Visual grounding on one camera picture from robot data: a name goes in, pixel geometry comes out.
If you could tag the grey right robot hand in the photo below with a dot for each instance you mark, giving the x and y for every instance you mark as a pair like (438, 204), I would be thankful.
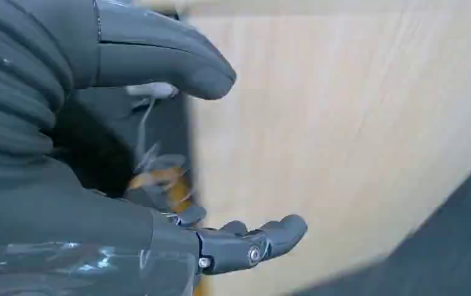
(55, 228)

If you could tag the black robot foot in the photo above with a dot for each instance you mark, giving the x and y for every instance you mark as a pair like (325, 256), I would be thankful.
(92, 155)

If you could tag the yellow floor tape strip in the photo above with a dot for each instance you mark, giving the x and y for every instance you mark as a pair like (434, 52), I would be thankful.
(169, 184)

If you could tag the ribbed grey right arm sleeve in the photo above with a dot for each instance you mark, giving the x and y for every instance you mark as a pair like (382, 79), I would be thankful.
(10, 81)

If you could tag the pale wooden desk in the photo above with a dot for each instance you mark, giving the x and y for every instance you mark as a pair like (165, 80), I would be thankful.
(333, 122)

